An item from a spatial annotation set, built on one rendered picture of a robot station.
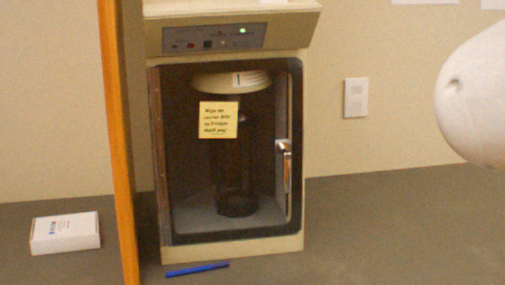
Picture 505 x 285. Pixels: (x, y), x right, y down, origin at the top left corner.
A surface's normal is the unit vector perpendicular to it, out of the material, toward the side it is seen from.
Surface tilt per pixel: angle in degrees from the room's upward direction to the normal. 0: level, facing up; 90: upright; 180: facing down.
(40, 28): 90
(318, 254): 0
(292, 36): 135
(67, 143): 90
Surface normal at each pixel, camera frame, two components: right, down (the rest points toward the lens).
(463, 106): -0.84, 0.14
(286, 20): 0.14, 0.90
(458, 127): -0.84, 0.37
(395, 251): -0.01, -0.94
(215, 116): 0.18, 0.34
